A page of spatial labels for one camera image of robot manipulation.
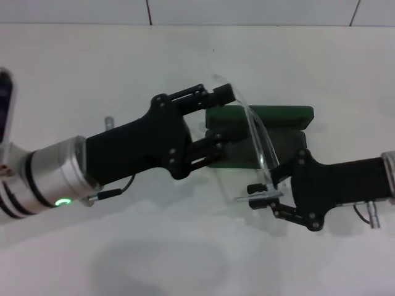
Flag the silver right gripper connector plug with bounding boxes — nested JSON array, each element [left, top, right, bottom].
[[365, 200, 383, 229]]

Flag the green glasses case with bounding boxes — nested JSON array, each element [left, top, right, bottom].
[[203, 104, 315, 170]]

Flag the white partition panel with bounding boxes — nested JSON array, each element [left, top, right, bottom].
[[351, 0, 395, 28], [146, 0, 360, 28], [0, 0, 152, 26]]

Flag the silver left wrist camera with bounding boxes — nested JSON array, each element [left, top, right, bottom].
[[0, 67, 18, 155]]

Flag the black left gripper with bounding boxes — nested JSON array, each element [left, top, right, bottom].
[[85, 82, 237, 188]]

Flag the dark right wrist cable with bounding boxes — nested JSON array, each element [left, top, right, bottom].
[[353, 205, 371, 224]]

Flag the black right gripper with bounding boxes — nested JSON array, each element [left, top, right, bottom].
[[247, 148, 394, 233]]

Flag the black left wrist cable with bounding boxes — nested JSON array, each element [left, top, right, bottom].
[[81, 174, 136, 207]]

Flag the clear white glasses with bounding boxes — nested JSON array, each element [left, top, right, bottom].
[[211, 73, 293, 212]]

